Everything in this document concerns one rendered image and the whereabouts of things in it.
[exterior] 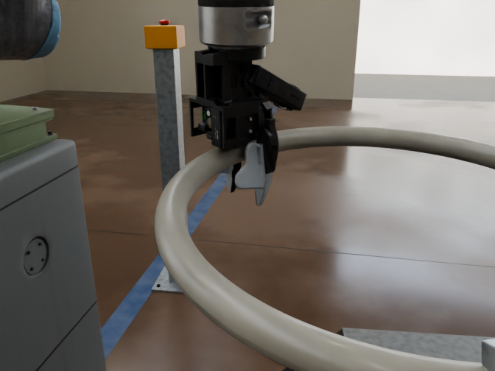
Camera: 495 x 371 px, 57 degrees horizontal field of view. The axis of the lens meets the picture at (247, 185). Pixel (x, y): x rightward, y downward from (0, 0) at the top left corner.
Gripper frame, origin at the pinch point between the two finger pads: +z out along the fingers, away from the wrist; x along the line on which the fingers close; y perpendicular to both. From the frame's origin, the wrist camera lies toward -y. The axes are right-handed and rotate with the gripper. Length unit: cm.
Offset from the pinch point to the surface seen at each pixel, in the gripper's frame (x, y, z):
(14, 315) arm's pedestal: -36, 27, 30
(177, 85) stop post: -102, -54, 9
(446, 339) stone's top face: 32.7, 5.6, 1.6
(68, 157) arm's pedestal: -52, 7, 8
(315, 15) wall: -385, -463, 16
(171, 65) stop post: -102, -52, 1
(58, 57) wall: -694, -220, 82
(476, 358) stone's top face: 35.4, 6.0, 1.5
